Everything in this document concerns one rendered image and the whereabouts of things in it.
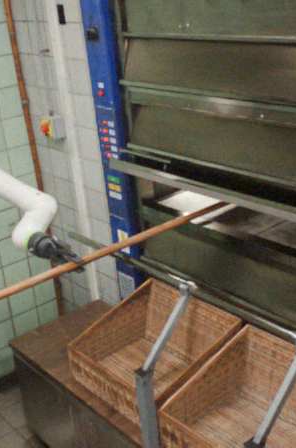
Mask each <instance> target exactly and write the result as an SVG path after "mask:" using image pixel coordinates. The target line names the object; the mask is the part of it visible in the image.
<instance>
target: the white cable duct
mask: <svg viewBox="0 0 296 448"><path fill-rule="evenodd" d="M45 3H46V9H47V15H48V21H49V28H50V34H51V40H52V47H53V53H54V59H55V66H56V72H57V79H58V84H59V91H60V97H61V103H62V110H63V116H64V122H65V128H66V135H67V140H68V147H69V154H70V159H71V166H72V171H73V178H74V184H75V190H76V197H77V202H78V209H79V214H80V221H81V226H82V233H83V236H84V237H86V238H90V232H89V225H88V219H87V212H86V207H85V200H84V194H83V182H82V175H81V169H80V162H79V156H78V150H77V143H76V137H75V130H74V124H73V118H72V111H71V104H70V98H69V92H68V85H67V79H66V72H65V66H64V61H63V56H62V51H61V45H60V39H59V31H58V20H57V13H56V7H55V1H54V0H45ZM83 245H84V244H83ZM84 251H85V255H87V254H90V253H92V252H93V251H92V248H91V247H89V246H86V245H84ZM87 270H88V276H89V282H90V288H91V294H92V300H93V301H94V300H97V299H99V295H98V289H97V282H96V276H95V273H96V269H95V264H94V262H91V263H89V264H87Z"/></svg>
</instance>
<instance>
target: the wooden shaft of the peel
mask: <svg viewBox="0 0 296 448"><path fill-rule="evenodd" d="M230 204H231V203H228V202H225V201H222V200H220V201H218V202H215V203H214V204H212V205H209V206H207V207H204V208H202V209H200V210H198V211H195V212H190V213H188V214H186V215H184V216H181V217H179V218H176V219H174V220H173V221H170V222H168V223H165V224H163V225H159V226H156V227H154V228H151V229H149V230H147V231H145V232H142V233H140V234H138V235H136V236H134V237H129V238H126V239H124V240H122V241H120V242H117V243H115V244H112V245H110V246H108V247H106V248H103V249H101V250H99V251H95V252H92V253H90V254H87V255H85V256H82V258H83V259H84V262H82V263H80V264H76V263H74V262H73V261H71V262H68V263H66V264H65V265H62V266H60V267H57V268H52V269H50V270H48V271H46V272H43V273H41V274H38V275H36V276H33V277H31V278H29V279H26V280H25V281H22V282H20V283H17V284H15V285H12V286H10V287H7V288H5V289H2V290H0V300H1V299H4V298H6V297H9V296H11V295H13V294H16V293H18V292H21V291H23V290H24V289H27V288H32V287H34V286H37V285H39V284H41V283H44V282H46V281H48V280H50V279H52V278H55V277H57V276H60V275H62V274H65V273H66V272H68V271H71V270H73V269H76V268H78V267H80V266H82V265H87V264H89V263H91V262H94V261H96V260H98V259H100V258H103V257H105V256H107V255H110V254H111V253H114V252H116V251H118V250H123V249H125V248H127V247H129V246H132V245H134V244H136V243H138V242H141V241H143V240H145V239H148V238H149V237H154V236H156V235H159V234H161V233H163V232H165V231H168V230H170V229H172V228H174V227H176V226H179V225H183V224H186V223H187V222H190V221H192V220H194V219H197V218H199V217H201V216H203V215H206V214H208V213H210V212H214V211H217V210H219V209H221V208H224V207H226V206H229V205H230Z"/></svg>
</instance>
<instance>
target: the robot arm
mask: <svg viewBox="0 0 296 448"><path fill-rule="evenodd" d="M0 197H1V198H3V199H5V200H6V201H8V202H10V203H11V204H12V205H14V206H15V207H17V208H19V209H21V210H22V211H25V215H24V216H23V218H22V219H21V221H20V222H19V224H18V225H17V226H16V227H15V228H14V230H13V232H12V236H11V239H12V242H13V244H14V245H15V247H16V248H18V249H19V250H21V251H27V252H29V253H31V254H32V255H35V256H37V257H39V258H46V259H49V260H51V261H52V262H53V263H55V265H56V266H55V268H57V267H60V266H62V265H65V264H66V263H68V262H69V261H68V260H67V259H69V260H71V261H73V262H74V263H76V264H80V263H82V262H84V259H83V258H82V257H80V256H78V255H77V254H76V253H74V252H72V251H71V250H70V249H71V246H70V245H68V243H66V242H65V241H63V240H62V239H59V238H58V237H57V236H54V237H52V236H50V235H48V234H46V233H45V231H46V229H47V227H48V226H49V225H50V224H51V222H52V219H53V218H54V216H55V215H56V213H57V210H58V206H57V203H56V201H55V199H54V198H52V197H51V196H49V195H47V194H44V193H42V192H40V191H38V190H36V189H34V188H32V187H31V186H29V185H27V184H25V183H23V182H21V181H18V180H16V179H14V178H13V177H11V176H10V175H8V174H7V173H6V172H4V171H3V170H1V169H0ZM63 254H64V255H66V256H67V255H68V256H67V259H66V258H65V256H64V255H63ZM58 262H59V263H58ZM73 271H74V272H77V273H79V274H80V273H81V272H84V271H86V269H85V268H84V267H82V266H80V267H78V268H76V269H73V270H71V271H68V272H66V273H71V272H73Z"/></svg>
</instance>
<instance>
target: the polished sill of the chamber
mask: <svg viewBox="0 0 296 448"><path fill-rule="evenodd" d="M142 209H143V213H145V214H148V215H150V216H152V217H155V218H158V219H161V220H163V221H165V222H170V221H173V220H174V219H176V218H179V217H181V216H184V215H186V214H188V213H187V212H182V211H179V210H176V209H174V208H171V207H168V206H165V205H162V204H160V203H157V202H154V201H151V202H148V203H146V204H144V205H142ZM179 226H181V227H184V228H186V229H188V230H191V231H194V232H197V233H200V234H201V235H204V236H207V237H210V238H214V239H217V240H220V241H223V242H226V243H228V244H230V245H233V246H236V247H238V248H241V249H244V250H247V251H249V252H251V253H254V254H257V255H263V256H265V257H267V258H270V259H273V260H276V261H278V262H281V263H284V264H287V265H290V266H292V267H294V268H296V248H293V247H290V246H288V245H285V244H282V243H279V242H276V241H270V240H267V239H265V238H262V237H259V236H256V235H253V234H250V233H247V232H245V231H242V230H239V229H236V228H232V227H229V226H227V225H221V224H218V223H215V222H213V221H210V220H207V219H204V218H201V217H199V218H197V219H194V220H192V221H190V222H187V223H186V224H183V225H179Z"/></svg>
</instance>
